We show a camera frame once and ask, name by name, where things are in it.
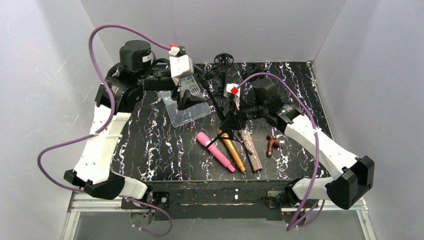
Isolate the gold microphone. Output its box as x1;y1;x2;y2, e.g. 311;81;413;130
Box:
217;129;247;174

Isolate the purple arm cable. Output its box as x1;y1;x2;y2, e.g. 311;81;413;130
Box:
37;23;181;238
235;72;326;232

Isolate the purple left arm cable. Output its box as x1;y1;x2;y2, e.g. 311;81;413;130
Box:
37;23;181;238

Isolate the black tripod microphone stand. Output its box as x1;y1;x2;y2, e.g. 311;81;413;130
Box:
214;53;234;97

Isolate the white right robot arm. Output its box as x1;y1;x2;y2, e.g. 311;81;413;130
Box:
220;79;375;210

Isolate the clear plastic screw box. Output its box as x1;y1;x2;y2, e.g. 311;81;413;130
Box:
156;76;213;128

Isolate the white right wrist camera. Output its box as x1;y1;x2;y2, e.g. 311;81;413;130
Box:
223;83;241;110

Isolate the black round-base microphone stand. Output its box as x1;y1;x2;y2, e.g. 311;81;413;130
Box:
244;62;263;76

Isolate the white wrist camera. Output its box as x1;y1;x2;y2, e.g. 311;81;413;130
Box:
169;55;194;86
223;83;241;110

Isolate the glitter silver-head microphone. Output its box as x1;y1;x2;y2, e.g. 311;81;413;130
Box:
239;129;263;173

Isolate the small black tripod stand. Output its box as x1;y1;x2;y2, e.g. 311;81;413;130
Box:
200;66;254;156

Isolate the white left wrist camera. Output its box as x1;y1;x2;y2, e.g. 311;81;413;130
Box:
169;55;194;86

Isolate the pink microphone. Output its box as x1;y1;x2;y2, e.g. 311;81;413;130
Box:
196;132;236;173

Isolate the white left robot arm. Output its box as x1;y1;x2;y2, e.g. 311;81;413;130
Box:
63;40;205;200

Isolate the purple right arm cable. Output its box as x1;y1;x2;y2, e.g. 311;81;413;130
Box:
235;72;326;232

